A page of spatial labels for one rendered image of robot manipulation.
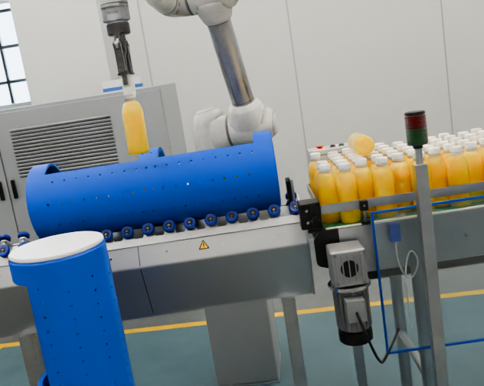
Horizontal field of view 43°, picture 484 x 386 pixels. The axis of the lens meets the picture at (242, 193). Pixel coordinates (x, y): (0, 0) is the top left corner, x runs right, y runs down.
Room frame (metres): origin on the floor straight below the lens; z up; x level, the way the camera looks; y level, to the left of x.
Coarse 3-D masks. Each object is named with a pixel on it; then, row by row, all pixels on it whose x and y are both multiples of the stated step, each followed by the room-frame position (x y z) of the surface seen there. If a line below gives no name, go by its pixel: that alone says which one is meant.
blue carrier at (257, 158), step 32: (160, 160) 2.14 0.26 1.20; (192, 160) 2.12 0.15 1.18; (224, 160) 2.11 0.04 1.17; (256, 160) 2.10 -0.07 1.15; (32, 192) 2.13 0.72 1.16; (64, 192) 2.12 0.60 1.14; (96, 192) 2.11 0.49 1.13; (128, 192) 2.10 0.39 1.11; (160, 192) 2.09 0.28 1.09; (192, 192) 2.09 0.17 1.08; (224, 192) 2.09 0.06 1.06; (256, 192) 2.09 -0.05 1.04; (32, 224) 2.12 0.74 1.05; (64, 224) 2.12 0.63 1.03; (96, 224) 2.13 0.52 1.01; (128, 224) 2.14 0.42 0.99; (160, 224) 2.18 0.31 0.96
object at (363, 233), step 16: (352, 224) 2.00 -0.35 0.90; (368, 224) 1.98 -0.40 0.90; (320, 240) 1.99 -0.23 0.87; (336, 240) 1.99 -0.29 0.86; (368, 240) 1.98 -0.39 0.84; (320, 256) 1.99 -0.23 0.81; (368, 256) 1.98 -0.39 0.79; (368, 272) 2.07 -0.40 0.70; (416, 352) 2.18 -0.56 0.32; (400, 368) 2.40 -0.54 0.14; (432, 368) 1.99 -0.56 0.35; (432, 384) 1.98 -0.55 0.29
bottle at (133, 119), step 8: (128, 104) 2.06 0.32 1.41; (136, 104) 2.06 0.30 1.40; (128, 112) 2.05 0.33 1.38; (136, 112) 2.05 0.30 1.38; (128, 120) 2.05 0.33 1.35; (136, 120) 2.05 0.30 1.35; (144, 120) 2.08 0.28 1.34; (128, 128) 2.05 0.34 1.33; (136, 128) 2.05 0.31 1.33; (144, 128) 2.06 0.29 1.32; (128, 136) 2.05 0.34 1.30; (136, 136) 2.04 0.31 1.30; (144, 136) 2.06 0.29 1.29; (128, 144) 2.06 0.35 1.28; (136, 144) 2.04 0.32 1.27; (144, 144) 2.05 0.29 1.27; (128, 152) 2.07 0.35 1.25; (136, 152) 2.04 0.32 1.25; (144, 152) 2.05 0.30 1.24
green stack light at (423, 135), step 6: (408, 132) 1.83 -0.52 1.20; (414, 132) 1.82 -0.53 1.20; (420, 132) 1.82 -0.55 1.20; (426, 132) 1.82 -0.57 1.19; (408, 138) 1.84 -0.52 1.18; (414, 138) 1.82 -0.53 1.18; (420, 138) 1.82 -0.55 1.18; (426, 138) 1.82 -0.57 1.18; (408, 144) 1.84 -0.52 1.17; (414, 144) 1.82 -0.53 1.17; (420, 144) 1.82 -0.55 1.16
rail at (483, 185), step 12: (408, 192) 2.00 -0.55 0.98; (432, 192) 2.00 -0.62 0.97; (444, 192) 2.00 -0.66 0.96; (456, 192) 1.99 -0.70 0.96; (468, 192) 1.99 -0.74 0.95; (324, 204) 2.02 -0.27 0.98; (336, 204) 2.01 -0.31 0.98; (348, 204) 2.01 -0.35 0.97; (372, 204) 2.00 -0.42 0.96; (384, 204) 2.00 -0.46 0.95
